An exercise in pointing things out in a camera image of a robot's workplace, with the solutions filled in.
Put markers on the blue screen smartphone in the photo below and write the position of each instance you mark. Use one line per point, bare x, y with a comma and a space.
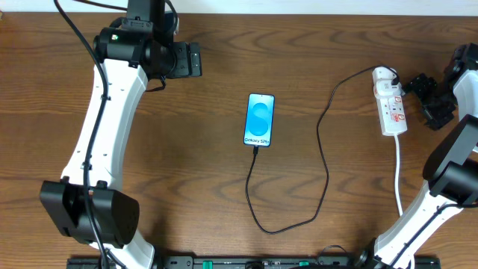
259, 120

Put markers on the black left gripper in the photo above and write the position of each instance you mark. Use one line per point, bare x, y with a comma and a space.
192, 59

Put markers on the white power strip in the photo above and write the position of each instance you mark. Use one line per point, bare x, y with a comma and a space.
391, 111

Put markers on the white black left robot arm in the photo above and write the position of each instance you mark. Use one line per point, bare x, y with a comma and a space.
87, 202

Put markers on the white USB charger plug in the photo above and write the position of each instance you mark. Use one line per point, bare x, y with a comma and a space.
384, 89

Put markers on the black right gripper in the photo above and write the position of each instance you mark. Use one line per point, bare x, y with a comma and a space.
438, 100

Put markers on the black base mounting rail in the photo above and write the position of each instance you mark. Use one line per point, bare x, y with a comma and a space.
187, 262

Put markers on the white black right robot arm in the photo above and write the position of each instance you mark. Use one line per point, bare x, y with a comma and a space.
450, 176

